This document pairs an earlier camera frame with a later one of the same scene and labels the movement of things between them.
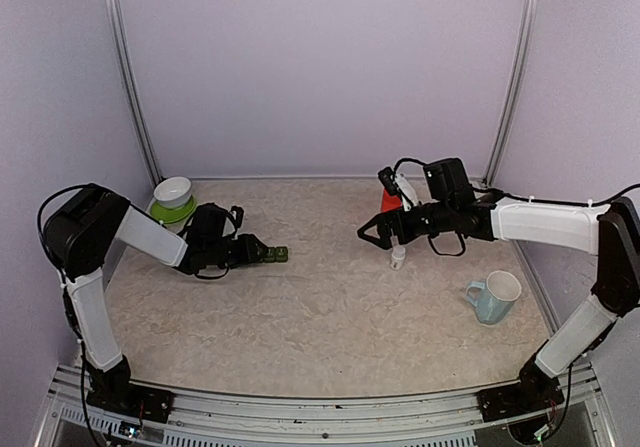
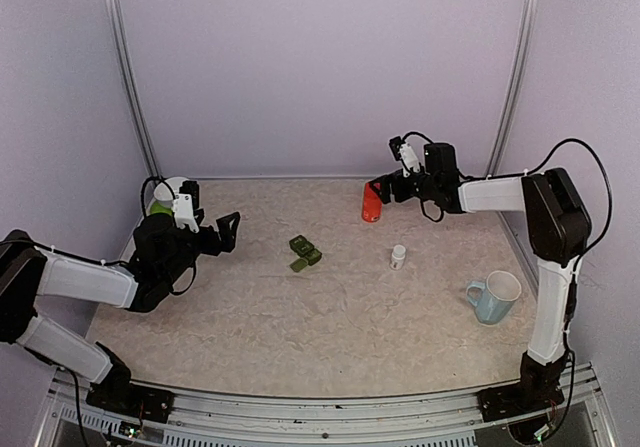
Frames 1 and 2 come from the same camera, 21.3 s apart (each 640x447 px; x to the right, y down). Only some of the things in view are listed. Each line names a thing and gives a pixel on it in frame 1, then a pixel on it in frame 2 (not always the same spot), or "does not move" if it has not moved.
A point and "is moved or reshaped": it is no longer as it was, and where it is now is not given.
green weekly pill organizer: x=276 y=254 → x=301 y=246
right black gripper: x=383 y=219 → x=386 y=181
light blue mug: x=497 y=296 does not move
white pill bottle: x=398 y=256 does not move
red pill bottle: x=389 y=202 is moved or reshaped
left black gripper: x=249 y=251 → x=227 y=243
